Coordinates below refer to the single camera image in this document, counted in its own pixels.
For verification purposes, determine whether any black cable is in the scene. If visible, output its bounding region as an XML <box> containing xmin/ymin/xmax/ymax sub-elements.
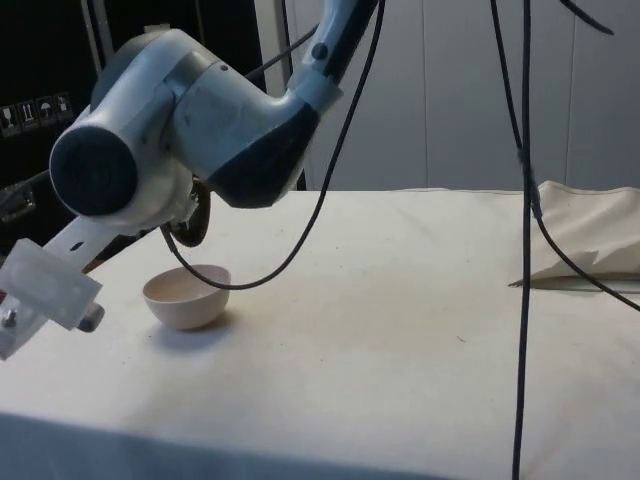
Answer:
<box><xmin>243</xmin><ymin>25</ymin><xmax>322</xmax><ymax>79</ymax></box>
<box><xmin>509</xmin><ymin>0</ymin><xmax>533</xmax><ymax>480</ymax></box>
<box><xmin>558</xmin><ymin>0</ymin><xmax>615</xmax><ymax>36</ymax></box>
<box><xmin>160</xmin><ymin>0</ymin><xmax>388</xmax><ymax>292</ymax></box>
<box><xmin>488</xmin><ymin>0</ymin><xmax>640</xmax><ymax>312</ymax></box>

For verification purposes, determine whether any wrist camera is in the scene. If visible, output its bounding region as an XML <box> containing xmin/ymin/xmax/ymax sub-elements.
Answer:
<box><xmin>0</xmin><ymin>218</ymin><xmax>127</xmax><ymax>362</ymax></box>

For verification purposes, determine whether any black cabinet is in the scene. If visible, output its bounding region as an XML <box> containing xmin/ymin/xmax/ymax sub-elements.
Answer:
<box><xmin>0</xmin><ymin>0</ymin><xmax>321</xmax><ymax>281</ymax></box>

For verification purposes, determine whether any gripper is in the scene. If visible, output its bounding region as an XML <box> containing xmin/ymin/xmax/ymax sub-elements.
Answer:
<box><xmin>163</xmin><ymin>179</ymin><xmax>212</xmax><ymax>250</ymax></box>

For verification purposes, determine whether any white bowl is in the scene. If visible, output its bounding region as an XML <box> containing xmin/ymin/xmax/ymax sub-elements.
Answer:
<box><xmin>142</xmin><ymin>263</ymin><xmax>232</xmax><ymax>331</ymax></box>

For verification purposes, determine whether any pale locker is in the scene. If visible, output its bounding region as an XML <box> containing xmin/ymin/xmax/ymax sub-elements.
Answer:
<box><xmin>255</xmin><ymin>0</ymin><xmax>425</xmax><ymax>192</ymax></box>

